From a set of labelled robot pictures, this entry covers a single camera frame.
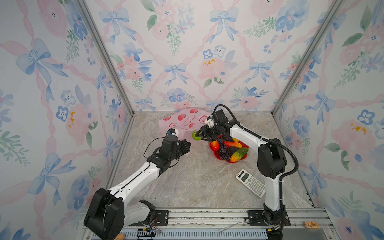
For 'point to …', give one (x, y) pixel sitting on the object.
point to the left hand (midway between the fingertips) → (192, 142)
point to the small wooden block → (311, 225)
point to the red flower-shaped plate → (217, 156)
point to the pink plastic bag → (185, 122)
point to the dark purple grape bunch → (224, 152)
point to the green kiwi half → (194, 136)
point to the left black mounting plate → (163, 217)
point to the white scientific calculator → (251, 182)
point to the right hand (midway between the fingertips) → (197, 135)
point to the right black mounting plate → (256, 218)
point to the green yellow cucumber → (238, 154)
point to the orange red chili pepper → (227, 144)
